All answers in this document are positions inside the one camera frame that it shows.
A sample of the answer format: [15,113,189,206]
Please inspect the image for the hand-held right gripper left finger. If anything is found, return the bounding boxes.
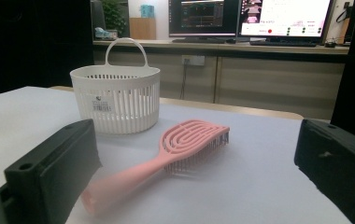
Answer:
[4,119,103,224]

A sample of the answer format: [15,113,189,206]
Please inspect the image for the green potted plant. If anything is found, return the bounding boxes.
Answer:
[100,0,127,40]

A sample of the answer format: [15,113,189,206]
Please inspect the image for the white wall socket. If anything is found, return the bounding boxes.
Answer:
[181,55,206,67]

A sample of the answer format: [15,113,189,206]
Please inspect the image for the beige long counter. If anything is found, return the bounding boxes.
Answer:
[92,38,351,120]

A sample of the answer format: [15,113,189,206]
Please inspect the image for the black keyboard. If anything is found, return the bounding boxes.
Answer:
[249,39,319,49]

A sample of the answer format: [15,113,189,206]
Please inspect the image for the bright-screen computer monitor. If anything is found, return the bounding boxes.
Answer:
[237,0,335,43]

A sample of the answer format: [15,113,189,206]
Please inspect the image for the white slotted plastic basket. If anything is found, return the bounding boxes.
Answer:
[69,36,162,135]

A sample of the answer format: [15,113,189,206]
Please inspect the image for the wooden box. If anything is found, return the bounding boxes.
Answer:
[129,17,157,41]

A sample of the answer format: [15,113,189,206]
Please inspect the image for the pink hairbrush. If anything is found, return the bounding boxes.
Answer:
[80,119,231,217]

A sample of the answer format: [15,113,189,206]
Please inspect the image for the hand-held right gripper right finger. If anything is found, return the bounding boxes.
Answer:
[293,118,355,224]

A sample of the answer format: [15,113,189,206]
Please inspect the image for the black socket cable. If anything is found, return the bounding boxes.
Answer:
[179,60,189,101]

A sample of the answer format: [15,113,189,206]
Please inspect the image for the blue tissue box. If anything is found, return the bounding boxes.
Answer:
[139,4,155,19]

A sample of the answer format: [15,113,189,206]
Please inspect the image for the dark-screen computer monitor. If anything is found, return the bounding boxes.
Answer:
[168,0,241,44]

